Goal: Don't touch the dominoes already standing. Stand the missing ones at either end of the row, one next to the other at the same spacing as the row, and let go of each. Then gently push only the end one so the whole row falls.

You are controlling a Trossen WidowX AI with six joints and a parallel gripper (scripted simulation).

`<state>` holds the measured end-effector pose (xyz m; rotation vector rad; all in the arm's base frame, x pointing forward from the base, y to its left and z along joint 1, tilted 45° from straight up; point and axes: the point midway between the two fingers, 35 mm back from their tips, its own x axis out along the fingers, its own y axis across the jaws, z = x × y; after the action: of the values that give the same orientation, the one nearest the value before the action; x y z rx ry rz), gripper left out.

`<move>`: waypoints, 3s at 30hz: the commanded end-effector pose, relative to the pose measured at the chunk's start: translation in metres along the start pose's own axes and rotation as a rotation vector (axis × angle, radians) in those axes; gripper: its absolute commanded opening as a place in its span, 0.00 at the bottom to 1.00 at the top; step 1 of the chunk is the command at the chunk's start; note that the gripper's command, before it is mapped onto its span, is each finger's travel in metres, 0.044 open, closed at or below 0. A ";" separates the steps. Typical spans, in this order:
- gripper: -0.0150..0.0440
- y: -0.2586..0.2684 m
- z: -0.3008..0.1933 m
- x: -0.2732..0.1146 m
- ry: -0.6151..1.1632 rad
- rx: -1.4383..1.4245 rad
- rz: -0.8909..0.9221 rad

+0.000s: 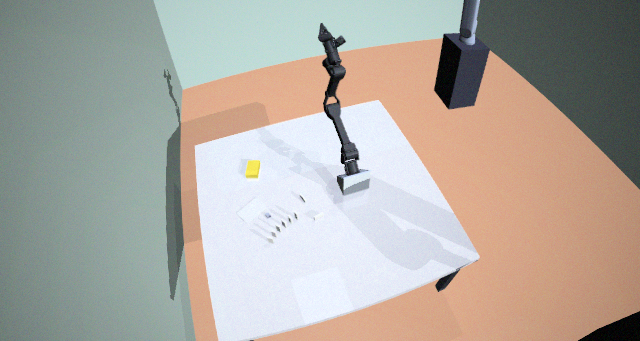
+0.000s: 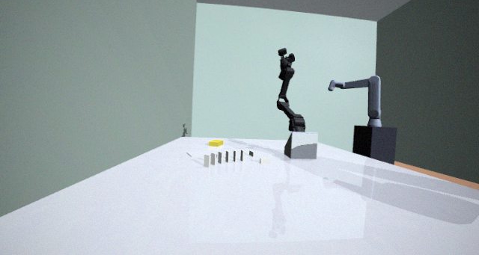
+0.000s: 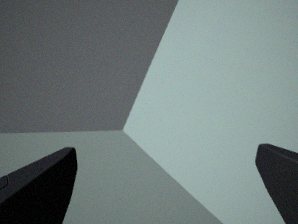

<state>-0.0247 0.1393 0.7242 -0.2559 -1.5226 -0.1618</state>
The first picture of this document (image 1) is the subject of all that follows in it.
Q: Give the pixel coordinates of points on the yellow rectangular block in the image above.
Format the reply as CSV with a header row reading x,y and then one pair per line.
x,y
252,170

